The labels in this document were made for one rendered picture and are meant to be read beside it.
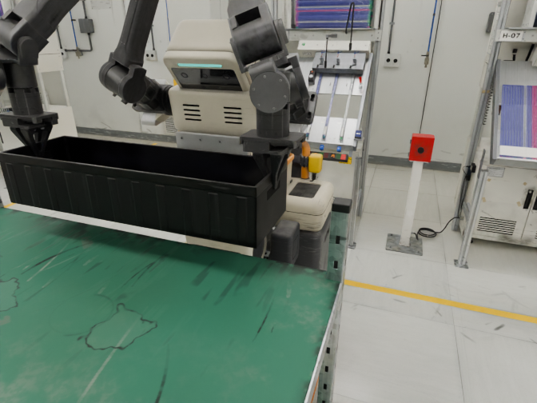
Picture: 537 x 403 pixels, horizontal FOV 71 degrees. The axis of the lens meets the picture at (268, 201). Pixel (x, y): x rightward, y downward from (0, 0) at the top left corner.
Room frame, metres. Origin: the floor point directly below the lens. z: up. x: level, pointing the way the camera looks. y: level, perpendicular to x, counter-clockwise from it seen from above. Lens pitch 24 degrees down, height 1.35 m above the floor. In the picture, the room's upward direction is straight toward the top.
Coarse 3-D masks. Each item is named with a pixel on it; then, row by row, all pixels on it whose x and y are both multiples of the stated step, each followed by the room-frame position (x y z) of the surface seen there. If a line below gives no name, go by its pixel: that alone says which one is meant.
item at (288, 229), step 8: (280, 224) 1.15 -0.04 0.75; (288, 224) 1.15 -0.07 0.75; (296, 224) 1.16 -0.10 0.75; (272, 232) 1.10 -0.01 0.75; (280, 232) 1.10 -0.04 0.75; (288, 232) 1.10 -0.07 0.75; (296, 232) 1.13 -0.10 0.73; (272, 240) 1.08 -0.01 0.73; (280, 240) 1.07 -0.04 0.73; (288, 240) 1.07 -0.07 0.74; (296, 240) 1.14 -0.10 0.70; (272, 248) 1.08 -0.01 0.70; (280, 248) 1.07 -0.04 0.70; (288, 248) 1.07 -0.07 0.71; (296, 248) 1.14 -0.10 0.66; (272, 256) 1.08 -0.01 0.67; (280, 256) 1.07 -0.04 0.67; (288, 256) 1.07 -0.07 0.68; (296, 256) 1.14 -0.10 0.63
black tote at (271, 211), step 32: (0, 160) 0.74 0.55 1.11; (32, 160) 0.71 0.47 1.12; (64, 160) 0.88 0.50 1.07; (96, 160) 0.87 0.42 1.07; (128, 160) 0.84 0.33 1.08; (160, 160) 0.81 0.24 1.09; (192, 160) 0.78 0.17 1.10; (224, 160) 0.75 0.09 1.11; (32, 192) 0.72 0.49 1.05; (64, 192) 0.69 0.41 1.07; (96, 192) 0.66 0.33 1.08; (128, 192) 0.64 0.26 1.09; (160, 192) 0.61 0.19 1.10; (192, 192) 0.59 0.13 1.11; (224, 192) 0.57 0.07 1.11; (256, 192) 0.55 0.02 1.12; (128, 224) 0.64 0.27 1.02; (160, 224) 0.61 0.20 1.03; (192, 224) 0.59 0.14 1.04; (224, 224) 0.57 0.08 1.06; (256, 224) 0.55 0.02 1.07
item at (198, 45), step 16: (176, 32) 1.04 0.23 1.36; (192, 32) 1.03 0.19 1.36; (208, 32) 1.01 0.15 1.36; (224, 32) 1.00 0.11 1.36; (176, 48) 1.00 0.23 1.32; (192, 48) 0.99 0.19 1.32; (208, 48) 0.97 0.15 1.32; (224, 48) 0.96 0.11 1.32; (176, 64) 1.00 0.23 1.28; (192, 64) 0.98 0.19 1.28; (208, 64) 0.97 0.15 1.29; (224, 64) 0.95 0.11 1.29; (176, 80) 1.05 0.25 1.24; (192, 80) 1.03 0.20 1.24; (208, 80) 1.01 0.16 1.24; (224, 80) 0.99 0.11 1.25; (240, 80) 0.98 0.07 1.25
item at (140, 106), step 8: (152, 80) 1.13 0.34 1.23; (152, 88) 1.08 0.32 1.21; (160, 88) 1.11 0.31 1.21; (144, 96) 1.07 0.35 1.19; (152, 96) 1.09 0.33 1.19; (136, 104) 1.15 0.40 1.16; (144, 104) 1.09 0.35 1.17; (152, 104) 1.09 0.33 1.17; (152, 112) 1.12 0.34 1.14; (160, 112) 1.10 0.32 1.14
